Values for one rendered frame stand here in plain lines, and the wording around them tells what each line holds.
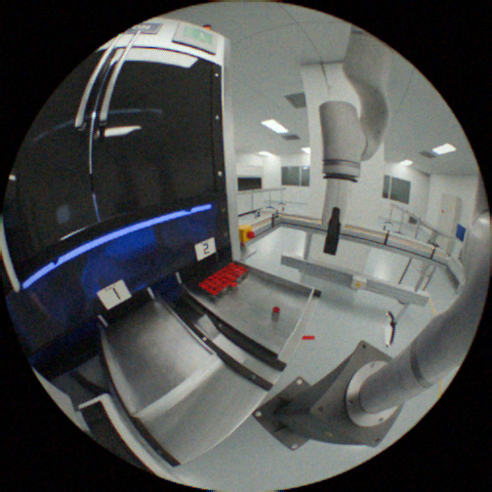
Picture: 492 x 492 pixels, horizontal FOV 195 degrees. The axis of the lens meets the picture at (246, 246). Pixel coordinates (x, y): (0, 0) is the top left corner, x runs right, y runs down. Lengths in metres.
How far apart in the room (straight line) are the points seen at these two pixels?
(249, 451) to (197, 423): 0.93
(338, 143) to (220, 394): 0.54
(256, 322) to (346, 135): 0.49
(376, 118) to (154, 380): 0.75
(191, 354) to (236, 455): 1.01
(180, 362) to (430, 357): 0.48
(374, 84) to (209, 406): 0.66
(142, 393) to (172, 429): 0.11
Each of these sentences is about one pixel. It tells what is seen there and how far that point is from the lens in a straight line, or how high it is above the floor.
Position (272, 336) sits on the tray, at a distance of 0.41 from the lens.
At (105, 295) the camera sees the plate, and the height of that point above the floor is 1.03.
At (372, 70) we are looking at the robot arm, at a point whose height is 1.46.
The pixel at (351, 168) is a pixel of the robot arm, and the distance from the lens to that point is 0.30.
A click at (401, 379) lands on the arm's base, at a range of 0.32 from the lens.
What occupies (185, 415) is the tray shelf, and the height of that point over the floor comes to 0.88.
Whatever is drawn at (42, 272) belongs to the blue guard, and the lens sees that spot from 0.48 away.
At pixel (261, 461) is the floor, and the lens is 1.31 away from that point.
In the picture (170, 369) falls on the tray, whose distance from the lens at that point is 0.42.
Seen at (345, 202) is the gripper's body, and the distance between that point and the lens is 0.29.
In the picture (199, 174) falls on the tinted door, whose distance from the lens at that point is 0.51.
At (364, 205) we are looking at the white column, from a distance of 1.79.
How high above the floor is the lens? 1.24
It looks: 25 degrees down
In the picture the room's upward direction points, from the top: 3 degrees counter-clockwise
